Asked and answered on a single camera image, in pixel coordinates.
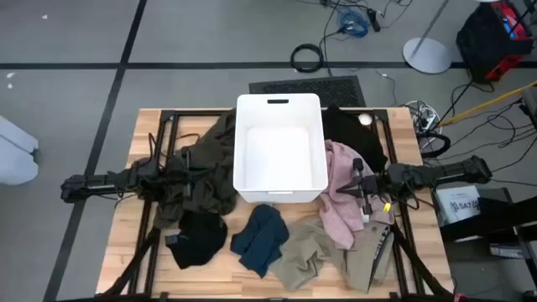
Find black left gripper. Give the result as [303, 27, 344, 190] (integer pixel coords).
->
[172, 146, 217, 200]

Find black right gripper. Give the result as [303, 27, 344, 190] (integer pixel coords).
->
[335, 158, 381, 216]

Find dark olive garment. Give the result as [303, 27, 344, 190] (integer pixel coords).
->
[153, 107, 239, 230]

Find pink knit sweater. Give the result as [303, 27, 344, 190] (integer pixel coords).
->
[318, 139, 395, 251]

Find small black garment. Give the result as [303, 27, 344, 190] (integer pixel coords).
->
[164, 209, 229, 270]

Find white plastic laundry basket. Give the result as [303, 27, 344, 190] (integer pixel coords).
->
[232, 92, 330, 205]

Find beige trousers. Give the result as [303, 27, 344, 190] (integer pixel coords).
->
[268, 216, 395, 294]

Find navy blue knit sweater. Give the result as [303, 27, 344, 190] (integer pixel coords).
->
[229, 204, 290, 279]

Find large black garment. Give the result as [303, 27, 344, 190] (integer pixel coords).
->
[321, 104, 389, 174]

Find white power strip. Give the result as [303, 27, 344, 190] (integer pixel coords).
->
[404, 99, 442, 135]

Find black floor vent grate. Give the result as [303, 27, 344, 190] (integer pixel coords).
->
[248, 75, 367, 108]

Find white printed box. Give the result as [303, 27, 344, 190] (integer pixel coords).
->
[434, 185, 482, 226]

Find black shelf unit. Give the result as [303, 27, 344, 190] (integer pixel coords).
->
[435, 187, 537, 302]

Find round-based floor stand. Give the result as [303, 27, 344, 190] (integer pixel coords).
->
[402, 0, 453, 76]

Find yellow pole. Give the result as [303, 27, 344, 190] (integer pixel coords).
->
[437, 81, 537, 128]

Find black power strip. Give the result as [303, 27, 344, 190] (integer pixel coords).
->
[366, 7, 382, 34]

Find pale grey object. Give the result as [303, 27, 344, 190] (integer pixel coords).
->
[0, 115, 40, 186]

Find red and black case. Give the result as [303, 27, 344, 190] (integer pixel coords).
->
[456, 0, 536, 84]

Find black metal table frame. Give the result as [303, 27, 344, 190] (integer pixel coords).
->
[96, 107, 456, 302]

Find thick black hose loop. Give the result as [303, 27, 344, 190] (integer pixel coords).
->
[416, 129, 452, 159]

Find black coiled cable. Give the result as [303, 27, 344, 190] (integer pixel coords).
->
[289, 43, 325, 74]

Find blue coiled cable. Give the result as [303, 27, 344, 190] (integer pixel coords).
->
[336, 8, 370, 39]

